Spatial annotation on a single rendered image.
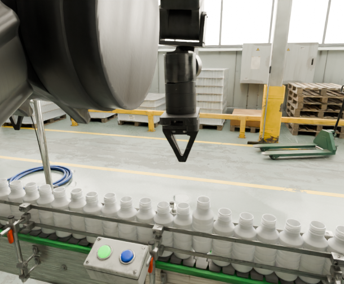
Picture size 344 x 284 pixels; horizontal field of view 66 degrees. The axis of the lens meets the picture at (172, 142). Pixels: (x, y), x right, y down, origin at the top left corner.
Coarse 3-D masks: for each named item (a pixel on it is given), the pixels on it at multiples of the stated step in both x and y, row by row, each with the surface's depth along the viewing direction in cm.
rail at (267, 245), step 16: (48, 208) 84; (128, 224) 77; (144, 224) 76; (128, 240) 79; (224, 240) 70; (240, 240) 69; (208, 256) 73; (320, 256) 65; (288, 272) 68; (304, 272) 67
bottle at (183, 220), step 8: (184, 208) 74; (176, 216) 76; (184, 216) 74; (176, 224) 75; (184, 224) 74; (176, 240) 76; (184, 240) 75; (184, 248) 76; (192, 248) 78; (184, 256) 77
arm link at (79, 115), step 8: (0, 0) 8; (8, 0) 9; (16, 8) 9; (24, 48) 9; (32, 72) 10; (32, 80) 10; (40, 80) 10; (40, 88) 11; (32, 96) 12; (40, 96) 12; (48, 96) 12; (24, 104) 15; (56, 104) 13; (16, 112) 15; (24, 112) 15; (32, 112) 15; (72, 112) 13; (80, 112) 14; (88, 112) 14; (80, 120) 14; (88, 120) 14
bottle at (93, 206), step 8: (88, 192) 83; (96, 192) 83; (88, 200) 81; (96, 200) 82; (88, 208) 81; (96, 208) 81; (88, 224) 82; (96, 224) 82; (96, 232) 83; (88, 240) 84
